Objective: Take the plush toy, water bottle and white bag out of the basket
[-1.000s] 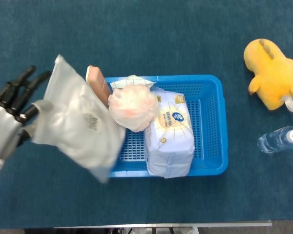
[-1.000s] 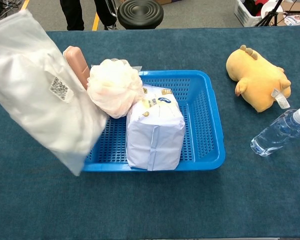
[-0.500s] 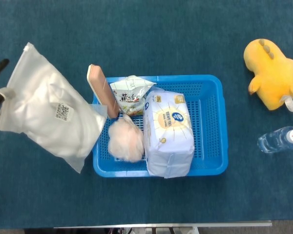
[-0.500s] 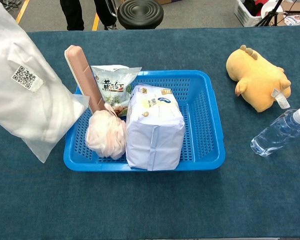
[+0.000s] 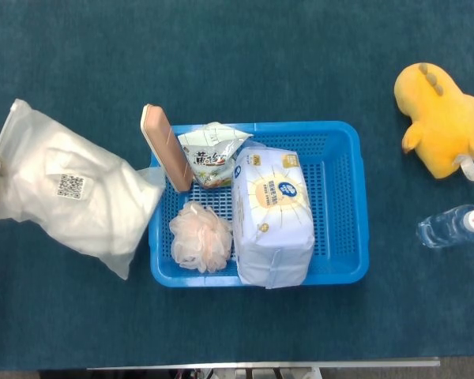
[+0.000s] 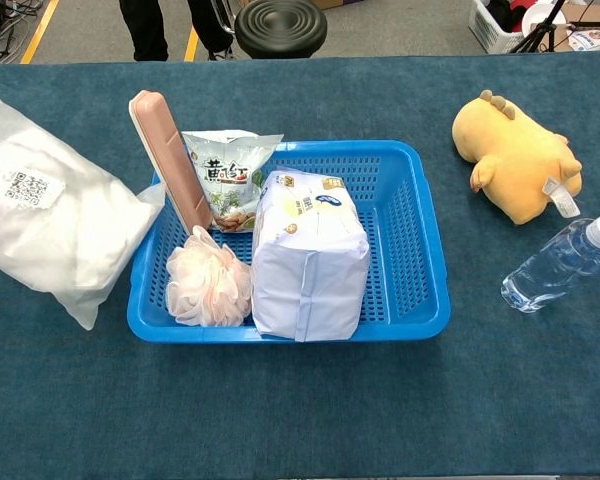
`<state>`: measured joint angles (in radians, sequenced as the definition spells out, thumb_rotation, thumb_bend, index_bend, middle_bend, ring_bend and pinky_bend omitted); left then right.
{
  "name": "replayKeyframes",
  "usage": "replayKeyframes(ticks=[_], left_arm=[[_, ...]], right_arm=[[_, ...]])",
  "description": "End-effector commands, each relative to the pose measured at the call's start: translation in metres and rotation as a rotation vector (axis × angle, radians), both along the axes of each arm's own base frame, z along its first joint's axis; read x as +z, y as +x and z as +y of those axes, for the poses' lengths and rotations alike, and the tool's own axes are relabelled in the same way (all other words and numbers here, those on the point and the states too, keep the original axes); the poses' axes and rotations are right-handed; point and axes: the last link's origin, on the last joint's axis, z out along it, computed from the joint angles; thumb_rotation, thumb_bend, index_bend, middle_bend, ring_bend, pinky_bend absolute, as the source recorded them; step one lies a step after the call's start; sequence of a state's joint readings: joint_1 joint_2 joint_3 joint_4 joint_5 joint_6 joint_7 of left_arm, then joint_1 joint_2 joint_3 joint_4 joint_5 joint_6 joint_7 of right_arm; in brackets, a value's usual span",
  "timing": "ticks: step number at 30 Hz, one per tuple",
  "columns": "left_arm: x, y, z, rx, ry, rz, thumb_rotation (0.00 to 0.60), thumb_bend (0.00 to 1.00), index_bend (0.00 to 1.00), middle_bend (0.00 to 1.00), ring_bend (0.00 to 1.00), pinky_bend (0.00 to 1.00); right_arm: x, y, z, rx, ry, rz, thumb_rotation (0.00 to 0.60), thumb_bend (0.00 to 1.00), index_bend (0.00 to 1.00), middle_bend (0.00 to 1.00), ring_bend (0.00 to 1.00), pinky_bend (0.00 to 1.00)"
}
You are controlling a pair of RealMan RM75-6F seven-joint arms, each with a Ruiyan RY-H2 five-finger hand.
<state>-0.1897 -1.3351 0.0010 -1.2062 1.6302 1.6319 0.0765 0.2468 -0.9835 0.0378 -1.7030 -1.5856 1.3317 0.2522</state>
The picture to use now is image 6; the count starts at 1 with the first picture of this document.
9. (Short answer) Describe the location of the black cable bundle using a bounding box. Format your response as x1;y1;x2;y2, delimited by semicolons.
0;0;46;64

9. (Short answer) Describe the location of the clear water bottle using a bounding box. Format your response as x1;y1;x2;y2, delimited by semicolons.
500;213;600;315

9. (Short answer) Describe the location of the person in black trousers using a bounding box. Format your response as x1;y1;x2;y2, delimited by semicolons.
118;0;234;62

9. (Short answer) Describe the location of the yellow plush toy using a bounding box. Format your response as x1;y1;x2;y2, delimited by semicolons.
452;89;584;226

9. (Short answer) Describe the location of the frosted zip bag white cloth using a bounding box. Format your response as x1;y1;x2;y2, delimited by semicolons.
0;93;167;332

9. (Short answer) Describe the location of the black tripod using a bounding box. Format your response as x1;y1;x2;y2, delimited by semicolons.
509;0;569;54

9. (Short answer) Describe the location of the white wrapped tissue pack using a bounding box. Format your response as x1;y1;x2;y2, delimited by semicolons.
250;169;372;344

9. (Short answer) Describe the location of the black round stool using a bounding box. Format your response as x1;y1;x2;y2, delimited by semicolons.
233;0;329;60

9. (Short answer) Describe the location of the teal table cloth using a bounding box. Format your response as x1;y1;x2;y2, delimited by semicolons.
0;49;600;476

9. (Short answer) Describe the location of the pale pink bath loofah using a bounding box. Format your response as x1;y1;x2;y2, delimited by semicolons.
165;224;254;329

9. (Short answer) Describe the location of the white printed box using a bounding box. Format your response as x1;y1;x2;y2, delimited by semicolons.
567;27;600;51

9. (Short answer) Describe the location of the pink oblong plastic case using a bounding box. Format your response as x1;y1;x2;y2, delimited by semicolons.
128;89;214;236

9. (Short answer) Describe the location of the blue perforated plastic basket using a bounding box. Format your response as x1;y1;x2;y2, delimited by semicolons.
126;139;452;345

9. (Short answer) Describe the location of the white plastic laundry basket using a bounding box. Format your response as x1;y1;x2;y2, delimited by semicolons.
468;0;526;55

